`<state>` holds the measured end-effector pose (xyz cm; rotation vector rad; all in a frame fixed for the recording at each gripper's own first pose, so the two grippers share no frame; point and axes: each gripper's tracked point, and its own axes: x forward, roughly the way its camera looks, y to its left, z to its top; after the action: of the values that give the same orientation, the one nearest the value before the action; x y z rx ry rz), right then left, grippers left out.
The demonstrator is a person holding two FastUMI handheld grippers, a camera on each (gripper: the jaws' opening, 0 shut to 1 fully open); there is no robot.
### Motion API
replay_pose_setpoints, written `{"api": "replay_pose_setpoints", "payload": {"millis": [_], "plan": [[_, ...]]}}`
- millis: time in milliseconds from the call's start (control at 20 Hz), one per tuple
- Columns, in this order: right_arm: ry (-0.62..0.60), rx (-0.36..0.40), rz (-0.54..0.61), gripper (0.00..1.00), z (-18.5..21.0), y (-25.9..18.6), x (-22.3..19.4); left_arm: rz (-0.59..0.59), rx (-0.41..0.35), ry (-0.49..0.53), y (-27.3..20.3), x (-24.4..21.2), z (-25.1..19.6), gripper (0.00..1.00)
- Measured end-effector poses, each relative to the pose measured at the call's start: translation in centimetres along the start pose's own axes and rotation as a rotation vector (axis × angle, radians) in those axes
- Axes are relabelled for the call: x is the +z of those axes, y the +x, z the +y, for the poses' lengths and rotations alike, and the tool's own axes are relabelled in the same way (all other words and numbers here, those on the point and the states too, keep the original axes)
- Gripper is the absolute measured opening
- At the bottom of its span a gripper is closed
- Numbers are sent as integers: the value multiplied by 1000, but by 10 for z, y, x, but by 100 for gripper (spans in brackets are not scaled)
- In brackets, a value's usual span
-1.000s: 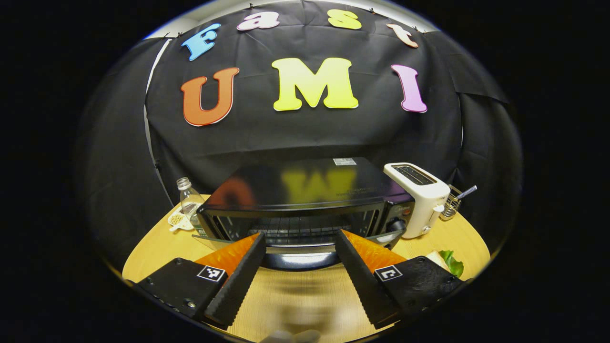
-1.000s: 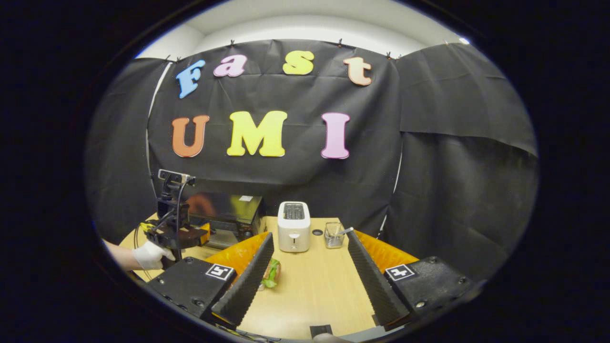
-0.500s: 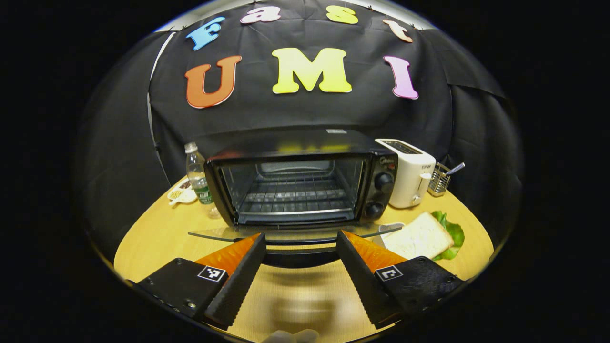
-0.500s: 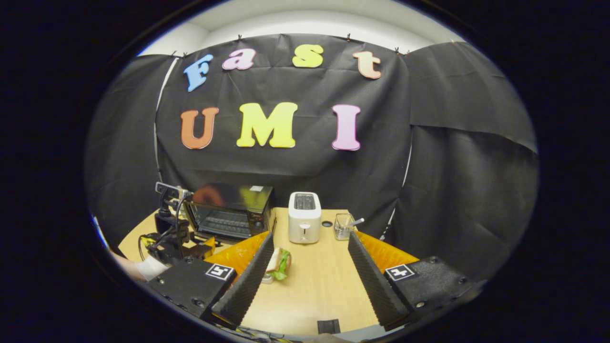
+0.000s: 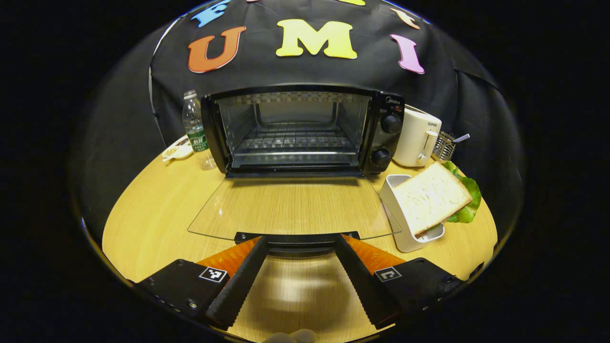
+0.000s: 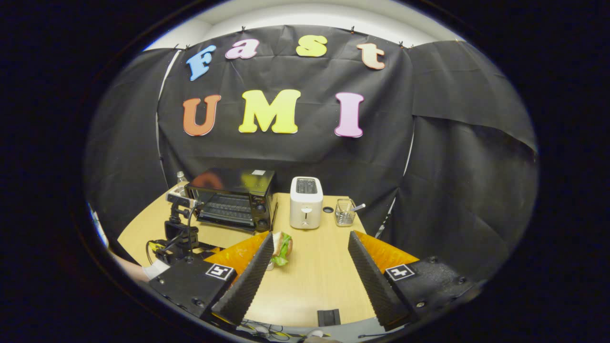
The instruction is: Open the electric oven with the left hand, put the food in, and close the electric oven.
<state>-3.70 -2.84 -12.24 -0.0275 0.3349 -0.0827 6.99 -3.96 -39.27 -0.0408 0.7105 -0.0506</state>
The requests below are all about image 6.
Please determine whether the bundle of floor cables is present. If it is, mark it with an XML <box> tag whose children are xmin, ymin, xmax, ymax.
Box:
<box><xmin>236</xmin><ymin>320</ymin><xmax>308</xmax><ymax>343</ymax></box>

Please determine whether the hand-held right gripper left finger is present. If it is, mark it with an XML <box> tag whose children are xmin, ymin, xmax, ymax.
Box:
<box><xmin>149</xmin><ymin>232</ymin><xmax>275</xmax><ymax>328</ymax></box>

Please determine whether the black backdrop cloth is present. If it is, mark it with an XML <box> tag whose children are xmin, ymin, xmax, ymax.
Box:
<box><xmin>85</xmin><ymin>25</ymin><xmax>539</xmax><ymax>282</ymax></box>

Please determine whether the sandwich with lettuce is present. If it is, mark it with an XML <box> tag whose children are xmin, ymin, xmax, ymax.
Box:
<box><xmin>269</xmin><ymin>231</ymin><xmax>294</xmax><ymax>267</ymax></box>

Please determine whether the black electric oven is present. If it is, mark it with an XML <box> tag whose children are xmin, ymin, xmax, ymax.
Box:
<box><xmin>184</xmin><ymin>167</ymin><xmax>278</xmax><ymax>234</ymax></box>

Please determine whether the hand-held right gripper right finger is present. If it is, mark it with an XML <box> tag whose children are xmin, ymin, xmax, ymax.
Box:
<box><xmin>348</xmin><ymin>231</ymin><xmax>479</xmax><ymax>332</ymax></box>

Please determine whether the small black box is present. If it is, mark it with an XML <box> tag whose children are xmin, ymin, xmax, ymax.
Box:
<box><xmin>317</xmin><ymin>309</ymin><xmax>342</xmax><ymax>328</ymax></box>

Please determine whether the wire mesh utensil holder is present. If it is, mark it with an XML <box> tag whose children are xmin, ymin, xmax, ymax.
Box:
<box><xmin>335</xmin><ymin>198</ymin><xmax>357</xmax><ymax>227</ymax></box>

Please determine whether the white toaster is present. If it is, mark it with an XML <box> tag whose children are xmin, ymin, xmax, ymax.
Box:
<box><xmin>289</xmin><ymin>176</ymin><xmax>324</xmax><ymax>230</ymax></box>

